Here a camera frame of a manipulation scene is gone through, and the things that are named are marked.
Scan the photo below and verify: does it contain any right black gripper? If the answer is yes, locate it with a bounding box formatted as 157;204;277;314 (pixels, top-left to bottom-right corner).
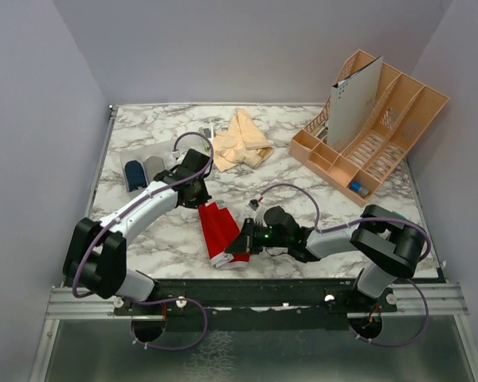
225;218;290;255

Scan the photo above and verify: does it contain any red boxer underwear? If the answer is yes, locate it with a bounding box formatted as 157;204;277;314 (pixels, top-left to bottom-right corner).
198;202;250;270

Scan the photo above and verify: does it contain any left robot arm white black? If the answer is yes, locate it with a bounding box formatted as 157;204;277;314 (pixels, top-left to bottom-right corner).
62;149;212;314

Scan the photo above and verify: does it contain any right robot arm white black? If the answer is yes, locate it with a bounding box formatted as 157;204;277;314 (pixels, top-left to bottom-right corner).
225;205;431;311

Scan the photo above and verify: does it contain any grey rolled underwear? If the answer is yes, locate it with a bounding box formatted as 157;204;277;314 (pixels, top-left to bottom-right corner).
143;156;166;182

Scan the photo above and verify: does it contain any navy rolled underwear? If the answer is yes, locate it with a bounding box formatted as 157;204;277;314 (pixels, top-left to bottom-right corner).
124;160;147;192

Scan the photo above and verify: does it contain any beige underwear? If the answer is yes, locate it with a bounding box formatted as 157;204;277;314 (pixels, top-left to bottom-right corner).
213;108;273;172

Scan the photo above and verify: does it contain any clear plastic storage box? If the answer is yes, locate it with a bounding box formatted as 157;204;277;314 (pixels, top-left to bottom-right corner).
119;139;176;197

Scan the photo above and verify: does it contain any blue capped small bottle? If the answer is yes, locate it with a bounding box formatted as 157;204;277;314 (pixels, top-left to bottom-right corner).
349;181;370;198

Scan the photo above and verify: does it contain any green grey eraser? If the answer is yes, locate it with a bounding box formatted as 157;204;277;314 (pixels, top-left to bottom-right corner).
393;212;407;220

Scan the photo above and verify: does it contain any white folder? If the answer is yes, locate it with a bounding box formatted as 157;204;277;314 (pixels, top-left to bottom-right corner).
327;55;383;152

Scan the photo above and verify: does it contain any peach desk organizer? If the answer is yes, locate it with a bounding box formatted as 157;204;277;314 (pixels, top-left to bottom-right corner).
289;50;449;206

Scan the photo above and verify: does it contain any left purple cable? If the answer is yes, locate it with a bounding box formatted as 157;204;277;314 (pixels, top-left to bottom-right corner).
72;131;215;352

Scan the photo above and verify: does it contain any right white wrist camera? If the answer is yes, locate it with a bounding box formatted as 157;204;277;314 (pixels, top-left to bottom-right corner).
248;197;265;221

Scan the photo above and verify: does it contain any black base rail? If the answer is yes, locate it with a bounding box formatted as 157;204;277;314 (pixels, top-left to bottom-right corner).
115;279;397;332

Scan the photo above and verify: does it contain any aluminium frame rail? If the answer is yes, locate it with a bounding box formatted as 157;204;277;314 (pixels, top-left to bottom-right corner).
29;104;165;381

